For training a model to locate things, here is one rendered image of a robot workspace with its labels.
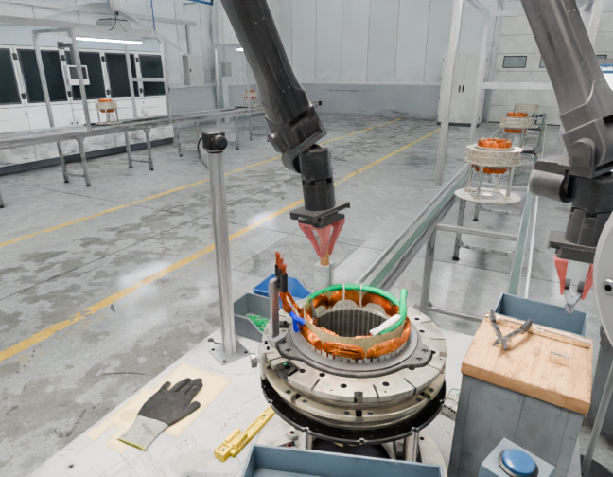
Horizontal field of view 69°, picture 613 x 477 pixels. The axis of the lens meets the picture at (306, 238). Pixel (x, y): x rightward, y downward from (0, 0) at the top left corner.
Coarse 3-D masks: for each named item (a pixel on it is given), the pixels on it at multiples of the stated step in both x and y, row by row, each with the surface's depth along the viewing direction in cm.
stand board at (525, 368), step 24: (480, 336) 83; (528, 336) 83; (576, 336) 83; (480, 360) 76; (504, 360) 76; (528, 360) 76; (576, 360) 76; (504, 384) 73; (528, 384) 71; (552, 384) 70; (576, 384) 70; (576, 408) 68
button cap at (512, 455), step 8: (504, 456) 60; (512, 456) 60; (520, 456) 60; (528, 456) 60; (504, 464) 59; (512, 464) 59; (520, 464) 58; (528, 464) 58; (520, 472) 58; (528, 472) 58
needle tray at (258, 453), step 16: (256, 448) 59; (272, 448) 58; (288, 448) 58; (256, 464) 60; (272, 464) 60; (288, 464) 59; (304, 464) 59; (320, 464) 58; (336, 464) 58; (352, 464) 58; (368, 464) 57; (384, 464) 57; (400, 464) 56; (416, 464) 56; (432, 464) 56
